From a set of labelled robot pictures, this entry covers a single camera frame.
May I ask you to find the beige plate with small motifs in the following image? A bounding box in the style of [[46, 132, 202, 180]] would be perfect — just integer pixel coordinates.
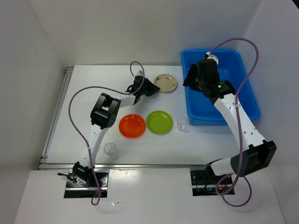
[[154, 74, 178, 93]]

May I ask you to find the orange plate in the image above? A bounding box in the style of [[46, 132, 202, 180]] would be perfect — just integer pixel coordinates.
[[119, 114, 146, 139]]

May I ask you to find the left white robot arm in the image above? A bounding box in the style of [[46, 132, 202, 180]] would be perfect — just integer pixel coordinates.
[[68, 75, 160, 187]]

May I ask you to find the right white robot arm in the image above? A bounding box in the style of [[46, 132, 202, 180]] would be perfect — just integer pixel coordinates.
[[183, 58, 277, 183]]

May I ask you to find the blue plastic bin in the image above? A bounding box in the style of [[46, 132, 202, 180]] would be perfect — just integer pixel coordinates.
[[180, 49, 260, 126]]

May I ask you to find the clear cup near bin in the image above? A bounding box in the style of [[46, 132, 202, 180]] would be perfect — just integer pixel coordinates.
[[177, 116, 189, 133]]

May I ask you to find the green plate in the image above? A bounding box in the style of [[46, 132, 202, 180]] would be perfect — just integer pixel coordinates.
[[146, 110, 173, 135]]

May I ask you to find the clear cup front left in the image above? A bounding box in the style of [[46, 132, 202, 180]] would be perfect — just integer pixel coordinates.
[[103, 143, 118, 159]]

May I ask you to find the aluminium table frame rail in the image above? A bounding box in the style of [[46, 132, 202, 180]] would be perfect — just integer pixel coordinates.
[[37, 66, 259, 171]]

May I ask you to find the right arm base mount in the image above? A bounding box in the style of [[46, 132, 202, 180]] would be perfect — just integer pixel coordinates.
[[190, 170, 233, 196]]

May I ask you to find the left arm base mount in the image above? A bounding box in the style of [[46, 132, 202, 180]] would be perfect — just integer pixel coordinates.
[[57, 169, 110, 199]]

